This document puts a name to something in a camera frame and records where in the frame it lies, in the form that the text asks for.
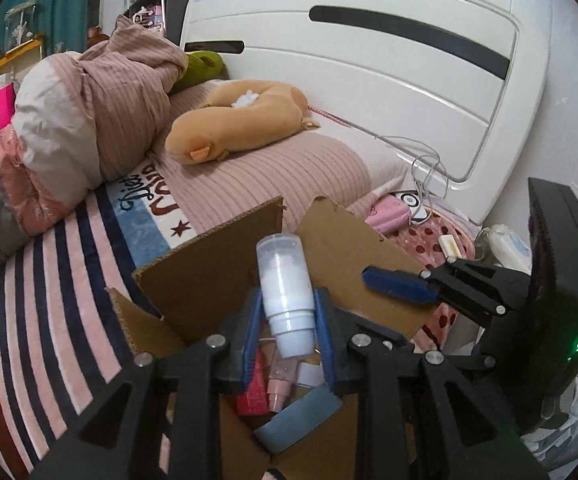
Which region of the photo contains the light blue rectangular case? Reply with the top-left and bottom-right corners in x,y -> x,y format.
253,385 -> 343,455

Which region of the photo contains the white jar with blue lid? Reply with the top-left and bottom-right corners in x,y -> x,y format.
255,233 -> 316,359

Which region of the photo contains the red small box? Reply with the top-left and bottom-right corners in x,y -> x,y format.
236,351 -> 268,417

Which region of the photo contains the pink pouch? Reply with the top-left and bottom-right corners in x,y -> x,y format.
365,194 -> 411,235

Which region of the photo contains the brown cardboard box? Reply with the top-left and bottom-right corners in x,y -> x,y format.
106,195 -> 440,480

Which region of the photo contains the pink ribbed pillow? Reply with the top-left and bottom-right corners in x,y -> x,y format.
151,79 -> 413,233

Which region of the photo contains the striped fleece blanket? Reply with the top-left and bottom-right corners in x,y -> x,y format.
0,160 -> 195,479

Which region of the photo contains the white bed headboard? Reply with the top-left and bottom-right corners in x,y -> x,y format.
181,0 -> 550,223

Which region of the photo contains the tan plush toy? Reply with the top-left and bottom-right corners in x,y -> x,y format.
164,80 -> 319,166

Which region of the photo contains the rolled striped pink duvet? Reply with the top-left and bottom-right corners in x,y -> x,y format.
0,16 -> 188,265

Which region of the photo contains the pink gift bag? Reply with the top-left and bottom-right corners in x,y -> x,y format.
0,84 -> 16,130

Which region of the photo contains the yellow shelf table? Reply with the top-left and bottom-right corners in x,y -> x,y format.
0,35 -> 44,95

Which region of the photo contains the glass fish tank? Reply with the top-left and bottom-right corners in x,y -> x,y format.
4,0 -> 39,52

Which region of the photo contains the white charging cable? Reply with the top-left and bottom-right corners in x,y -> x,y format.
373,134 -> 453,224

